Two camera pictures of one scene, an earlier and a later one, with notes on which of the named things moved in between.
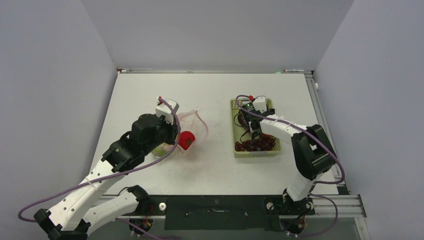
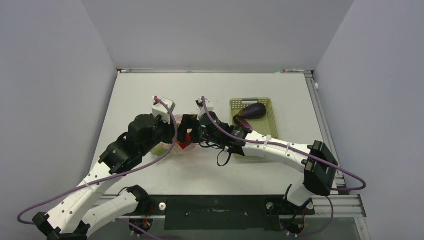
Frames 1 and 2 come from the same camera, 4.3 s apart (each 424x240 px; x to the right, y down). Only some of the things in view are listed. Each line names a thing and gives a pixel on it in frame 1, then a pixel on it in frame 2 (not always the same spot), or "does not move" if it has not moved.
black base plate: [225, 212] does not move
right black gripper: [271, 110] to [189, 122]
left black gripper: [172, 128] does not move
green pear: [162, 150] does not move
